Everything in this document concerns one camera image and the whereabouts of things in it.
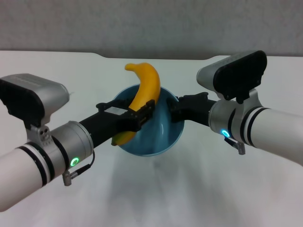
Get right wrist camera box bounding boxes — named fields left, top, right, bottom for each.
left=196, top=50, right=268, bottom=101

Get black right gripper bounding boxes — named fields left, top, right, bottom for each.
left=165, top=92, right=217, bottom=127

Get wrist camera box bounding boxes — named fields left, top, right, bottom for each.
left=0, top=73, right=70, bottom=130
left=196, top=50, right=268, bottom=101

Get blue plastic bowl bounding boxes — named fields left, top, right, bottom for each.
left=111, top=84, right=186, bottom=157

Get yellow banana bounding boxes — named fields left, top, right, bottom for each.
left=111, top=62, right=161, bottom=146

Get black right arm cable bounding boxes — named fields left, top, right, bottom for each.
left=224, top=136, right=245, bottom=156

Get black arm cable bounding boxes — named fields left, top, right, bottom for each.
left=224, top=136, right=245, bottom=156
left=62, top=151, right=96, bottom=186

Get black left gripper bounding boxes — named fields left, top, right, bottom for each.
left=79, top=99, right=156, bottom=148

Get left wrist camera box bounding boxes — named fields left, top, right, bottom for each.
left=0, top=73, right=70, bottom=130

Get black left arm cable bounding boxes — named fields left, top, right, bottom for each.
left=62, top=151, right=96, bottom=186

